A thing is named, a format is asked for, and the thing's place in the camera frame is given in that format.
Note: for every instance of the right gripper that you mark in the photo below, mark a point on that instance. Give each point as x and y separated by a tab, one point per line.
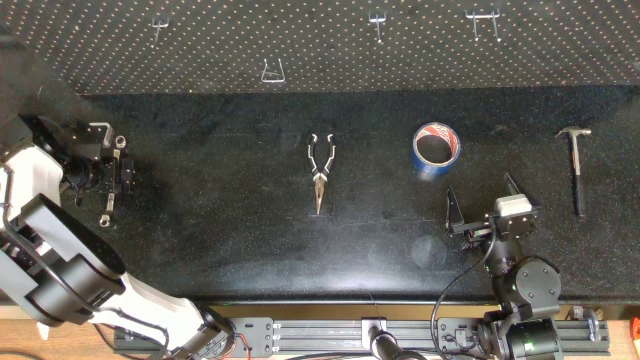
517	227

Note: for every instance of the hammer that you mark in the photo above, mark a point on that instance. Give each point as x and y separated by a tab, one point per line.
576	160

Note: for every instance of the wrench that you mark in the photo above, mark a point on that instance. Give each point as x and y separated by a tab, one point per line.
109	202

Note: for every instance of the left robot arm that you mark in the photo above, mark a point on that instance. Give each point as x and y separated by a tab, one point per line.
60	255

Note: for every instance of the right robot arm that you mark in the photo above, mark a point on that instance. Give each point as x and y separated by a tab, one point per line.
535	285

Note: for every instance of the black pegboard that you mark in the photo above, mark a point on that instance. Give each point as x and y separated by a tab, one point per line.
350	55

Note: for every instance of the roll of blue tape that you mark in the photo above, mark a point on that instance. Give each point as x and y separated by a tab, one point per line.
422	162

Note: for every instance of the pliers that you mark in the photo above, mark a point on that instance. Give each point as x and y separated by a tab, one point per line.
320	185

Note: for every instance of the metal hook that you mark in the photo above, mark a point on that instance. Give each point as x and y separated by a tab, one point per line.
377	20
482	15
160	23
273	80

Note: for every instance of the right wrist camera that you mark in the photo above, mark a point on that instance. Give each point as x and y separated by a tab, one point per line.
512	204

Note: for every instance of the mounting rail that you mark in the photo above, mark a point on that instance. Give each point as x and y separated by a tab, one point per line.
320	335

